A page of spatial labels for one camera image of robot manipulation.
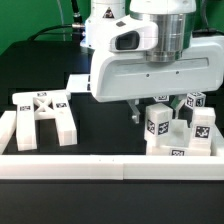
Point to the white marker base plate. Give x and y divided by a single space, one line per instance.
78 83

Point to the white fence rail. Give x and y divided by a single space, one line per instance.
7 128
217 145
97 167

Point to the white right fence rail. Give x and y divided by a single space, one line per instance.
217 145

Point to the white chair back frame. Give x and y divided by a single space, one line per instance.
43 105

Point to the white chair seat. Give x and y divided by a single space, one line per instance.
178 143

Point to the white left fence rail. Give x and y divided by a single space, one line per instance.
7 128

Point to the white tagged cube far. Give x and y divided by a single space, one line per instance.
196 99

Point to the white front fence rail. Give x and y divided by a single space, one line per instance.
97 167

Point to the white tagged cube near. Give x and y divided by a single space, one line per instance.
161 98

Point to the white tagged cube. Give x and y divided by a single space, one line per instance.
196 99
161 98

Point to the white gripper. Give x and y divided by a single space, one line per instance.
147 58

